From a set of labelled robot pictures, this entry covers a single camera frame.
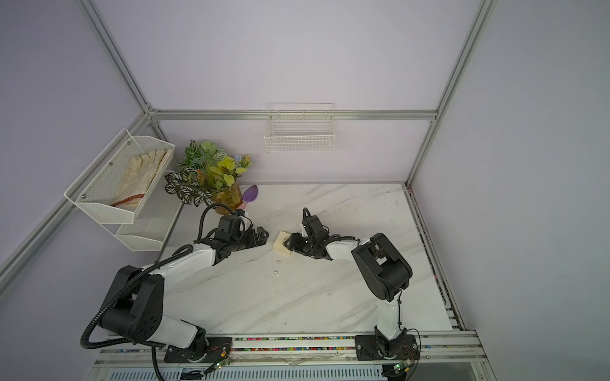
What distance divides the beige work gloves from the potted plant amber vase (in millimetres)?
84

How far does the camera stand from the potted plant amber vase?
35.5 inches

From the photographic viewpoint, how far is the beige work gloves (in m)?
0.73

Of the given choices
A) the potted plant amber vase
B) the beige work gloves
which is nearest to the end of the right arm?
the potted plant amber vase

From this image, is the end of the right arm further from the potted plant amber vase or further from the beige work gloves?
the beige work gloves
